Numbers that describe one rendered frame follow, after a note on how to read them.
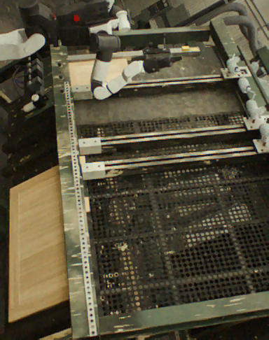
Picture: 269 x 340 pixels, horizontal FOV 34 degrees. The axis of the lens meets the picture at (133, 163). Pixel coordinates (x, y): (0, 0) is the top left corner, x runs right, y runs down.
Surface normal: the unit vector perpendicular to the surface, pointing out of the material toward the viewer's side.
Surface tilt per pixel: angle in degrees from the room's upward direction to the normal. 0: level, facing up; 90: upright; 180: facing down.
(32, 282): 90
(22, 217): 90
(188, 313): 59
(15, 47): 111
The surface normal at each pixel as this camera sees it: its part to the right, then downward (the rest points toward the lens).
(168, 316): 0.04, -0.64
